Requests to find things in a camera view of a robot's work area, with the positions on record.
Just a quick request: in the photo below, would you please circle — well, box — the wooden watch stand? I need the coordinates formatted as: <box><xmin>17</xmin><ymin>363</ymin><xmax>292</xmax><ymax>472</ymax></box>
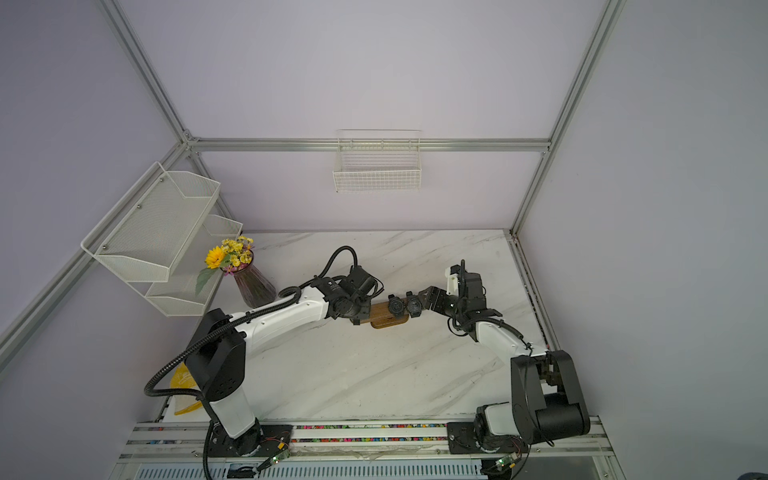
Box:
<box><xmin>357</xmin><ymin>302</ymin><xmax>410</xmax><ymax>330</ymax></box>

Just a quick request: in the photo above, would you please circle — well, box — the chunky black digital watch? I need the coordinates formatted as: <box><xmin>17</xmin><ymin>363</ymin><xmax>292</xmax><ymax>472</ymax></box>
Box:
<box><xmin>387</xmin><ymin>294</ymin><xmax>407</xmax><ymax>319</ymax></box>

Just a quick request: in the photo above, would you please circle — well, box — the black rugged strap watch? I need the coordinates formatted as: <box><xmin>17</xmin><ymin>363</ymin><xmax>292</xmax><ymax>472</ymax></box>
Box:
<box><xmin>405</xmin><ymin>291</ymin><xmax>423</xmax><ymax>318</ymax></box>

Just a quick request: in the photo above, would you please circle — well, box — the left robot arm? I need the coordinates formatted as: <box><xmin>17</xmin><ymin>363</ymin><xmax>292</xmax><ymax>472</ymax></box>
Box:
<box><xmin>144</xmin><ymin>245</ymin><xmax>384</xmax><ymax>479</ymax></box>

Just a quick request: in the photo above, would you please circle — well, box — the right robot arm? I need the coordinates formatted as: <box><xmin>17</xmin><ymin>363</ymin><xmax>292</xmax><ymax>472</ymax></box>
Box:
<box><xmin>417</xmin><ymin>263</ymin><xmax>591</xmax><ymax>453</ymax></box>

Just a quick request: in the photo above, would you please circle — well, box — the purple glass vase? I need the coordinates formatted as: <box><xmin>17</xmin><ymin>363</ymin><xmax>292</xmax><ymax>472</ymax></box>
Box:
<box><xmin>233</xmin><ymin>264</ymin><xmax>277</xmax><ymax>309</ymax></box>

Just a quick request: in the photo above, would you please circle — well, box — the yellow sunflower bouquet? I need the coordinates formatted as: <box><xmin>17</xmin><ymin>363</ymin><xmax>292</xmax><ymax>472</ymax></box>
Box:
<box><xmin>194</xmin><ymin>236</ymin><xmax>253</xmax><ymax>295</ymax></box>

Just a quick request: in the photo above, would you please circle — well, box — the white two-tier mesh shelf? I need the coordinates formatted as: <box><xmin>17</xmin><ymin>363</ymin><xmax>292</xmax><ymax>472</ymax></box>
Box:
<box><xmin>81</xmin><ymin>163</ymin><xmax>243</xmax><ymax>317</ymax></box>

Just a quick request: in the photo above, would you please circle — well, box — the white wire wall basket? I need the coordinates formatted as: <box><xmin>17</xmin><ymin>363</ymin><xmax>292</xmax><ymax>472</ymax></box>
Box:
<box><xmin>333</xmin><ymin>129</ymin><xmax>422</xmax><ymax>193</ymax></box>

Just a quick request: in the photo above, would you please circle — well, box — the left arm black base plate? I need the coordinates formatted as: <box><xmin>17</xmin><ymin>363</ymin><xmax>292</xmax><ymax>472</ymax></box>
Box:
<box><xmin>207</xmin><ymin>424</ymin><xmax>293</xmax><ymax>458</ymax></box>

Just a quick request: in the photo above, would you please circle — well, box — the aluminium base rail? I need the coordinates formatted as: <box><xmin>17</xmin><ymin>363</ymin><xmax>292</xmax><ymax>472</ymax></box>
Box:
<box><xmin>109</xmin><ymin>418</ymin><xmax>625</xmax><ymax>479</ymax></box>

